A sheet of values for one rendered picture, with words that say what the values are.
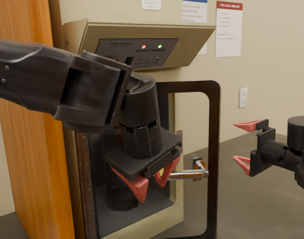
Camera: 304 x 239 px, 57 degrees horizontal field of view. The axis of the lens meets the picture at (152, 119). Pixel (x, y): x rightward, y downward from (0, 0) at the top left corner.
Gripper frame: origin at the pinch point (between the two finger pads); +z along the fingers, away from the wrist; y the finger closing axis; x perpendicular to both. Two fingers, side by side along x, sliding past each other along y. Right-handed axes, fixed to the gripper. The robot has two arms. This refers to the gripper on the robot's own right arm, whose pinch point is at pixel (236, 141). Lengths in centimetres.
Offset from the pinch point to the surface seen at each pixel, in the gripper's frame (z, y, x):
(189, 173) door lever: -6.0, 1.4, 23.9
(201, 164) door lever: -4.6, 1.2, 18.9
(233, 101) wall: 55, -11, -71
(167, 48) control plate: 4.5, 26.3, 19.1
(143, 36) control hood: 2.3, 29.2, 27.0
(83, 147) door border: 9.9, 7.5, 39.5
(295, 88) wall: 55, -15, -142
